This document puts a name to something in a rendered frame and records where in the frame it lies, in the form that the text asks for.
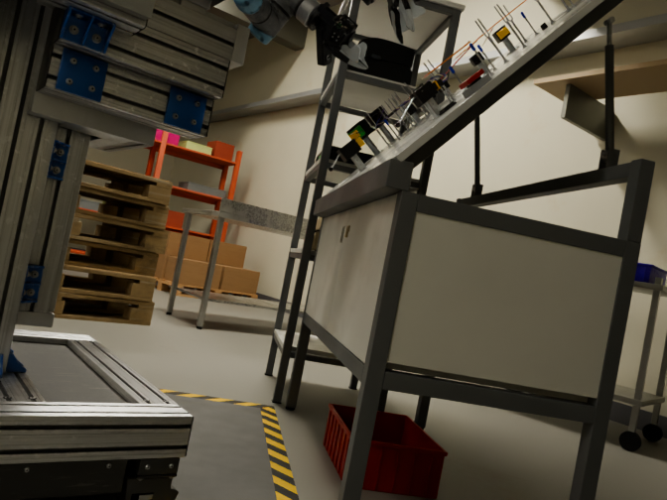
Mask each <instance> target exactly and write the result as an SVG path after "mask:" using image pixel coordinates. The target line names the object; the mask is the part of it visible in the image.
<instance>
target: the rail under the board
mask: <svg viewBox="0 0 667 500"><path fill-rule="evenodd" d="M413 167H414V163H410V162H406V161H402V162H401V161H399V160H397V159H393V158H391V159H389V160H387V161H385V162H384V163H382V164H380V165H378V166H377V167H375V168H373V169H371V170H369V171H368V172H366V173H364V174H362V175H361V176H359V177H357V178H355V179H354V180H352V181H350V182H348V183H347V184H345V185H343V186H341V187H339V188H337V189H335V190H333V191H332V192H330V193H328V194H326V195H325V196H323V197H321V198H319V199H317V200H316V205H315V210H314V216H319V217H328V216H331V215H334V214H337V213H340V212H343V211H346V210H349V209H352V208H355V207H358V206H361V205H364V204H367V203H370V202H373V201H376V200H379V199H381V198H384V197H387V196H390V195H393V194H396V193H398V192H399V191H402V190H406V191H409V187H410V182H411V178H412V173H413Z"/></svg>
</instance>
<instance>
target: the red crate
mask: <svg viewBox="0 0 667 500"><path fill-rule="evenodd" d="M329 408H330V412H329V417H328V422H327V427H326V432H325V437H324V442H323V444H324V446H325V448H326V451H327V452H328V454H329V457H330V458H331V460H332V462H333V465H334V467H335V469H336V471H337V474H338V475H339V477H340V480H342V476H343V471H344V465H345V460H346V455H347V450H348V445H349V440H350V434H351V429H352V424H353V419H354V414H355V409H356V407H349V406H343V405H336V404H329ZM445 456H448V453H447V452H446V451H445V450H444V449H443V448H442V447H441V446H440V445H439V444H438V443H437V442H436V441H434V440H433V439H432V438H431V437H430V436H429V435H428V434H427V433H426V432H425V431H424V430H422V429H421V428H420V427H419V426H418V425H417V424H416V423H415V422H414V421H413V420H412V419H411V418H410V417H408V416H406V415H400V414H393V413H387V412H380V411H377V415H376V420H375V426H374V431H373V436H372V441H371V446H370V451H369V457H368V461H367V466H366V471H365V476H364V482H363V487H362V489H364V490H371V491H379V492H387V493H394V494H402V495H410V496H417V497H425V498H433V499H437V495H438V490H439V485H440V479H441V474H442V469H443V464H444V458H445Z"/></svg>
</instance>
